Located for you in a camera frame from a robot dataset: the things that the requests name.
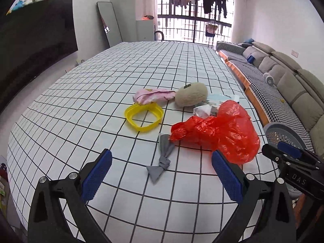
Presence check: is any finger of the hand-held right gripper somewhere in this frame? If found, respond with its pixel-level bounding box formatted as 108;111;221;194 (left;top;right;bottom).
261;144;317;170
278;141;324;166

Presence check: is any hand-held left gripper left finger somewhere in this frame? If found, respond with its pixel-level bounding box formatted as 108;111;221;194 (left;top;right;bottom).
28;149;113;243

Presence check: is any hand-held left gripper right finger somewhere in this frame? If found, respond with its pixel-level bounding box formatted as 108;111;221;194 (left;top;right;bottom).
211;150;296;243

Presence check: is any grey perforated laundry basket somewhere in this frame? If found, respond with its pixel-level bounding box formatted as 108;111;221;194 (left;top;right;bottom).
264;122;315;200

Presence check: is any red plastic bag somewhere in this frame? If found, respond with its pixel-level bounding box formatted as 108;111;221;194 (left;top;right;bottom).
169;100;261;165

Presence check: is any light blue white packet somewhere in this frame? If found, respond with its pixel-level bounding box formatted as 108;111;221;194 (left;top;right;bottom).
202;94;240;113

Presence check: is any grey knotted cloth strip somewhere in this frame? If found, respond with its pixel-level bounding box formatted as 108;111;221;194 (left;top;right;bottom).
146;133;176;183

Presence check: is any grey sofa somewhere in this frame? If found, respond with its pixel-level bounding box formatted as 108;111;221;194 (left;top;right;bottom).
216;39;324;157

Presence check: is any houndstooth sofa cover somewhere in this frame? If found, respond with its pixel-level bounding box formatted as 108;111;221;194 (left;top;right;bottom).
216;41;314;152

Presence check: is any beige plush pouch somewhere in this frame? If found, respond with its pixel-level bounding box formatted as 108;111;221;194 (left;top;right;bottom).
175;82;208;107

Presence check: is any pink pouch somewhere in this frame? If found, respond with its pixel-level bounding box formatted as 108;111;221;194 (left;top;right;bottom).
134;88;176;105

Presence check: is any small drying rack with cloths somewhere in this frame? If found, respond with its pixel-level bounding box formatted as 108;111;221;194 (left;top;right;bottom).
205;13;224;48

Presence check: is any black television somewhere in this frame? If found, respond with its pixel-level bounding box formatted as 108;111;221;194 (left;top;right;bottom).
0;0;79;112

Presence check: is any grey cabinet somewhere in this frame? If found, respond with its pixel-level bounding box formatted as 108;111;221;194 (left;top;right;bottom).
136;19;155;42

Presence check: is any standing mirror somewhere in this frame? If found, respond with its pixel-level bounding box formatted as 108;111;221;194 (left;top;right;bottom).
97;1;124;48

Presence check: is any barred window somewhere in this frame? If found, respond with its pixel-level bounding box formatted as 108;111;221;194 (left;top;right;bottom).
156;0;234;48

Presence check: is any blue plush toy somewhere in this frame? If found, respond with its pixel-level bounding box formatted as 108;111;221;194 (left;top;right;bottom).
6;0;26;15

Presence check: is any yellow plastic ring bowl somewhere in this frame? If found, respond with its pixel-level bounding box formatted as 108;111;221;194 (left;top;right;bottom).
125;102;164;133

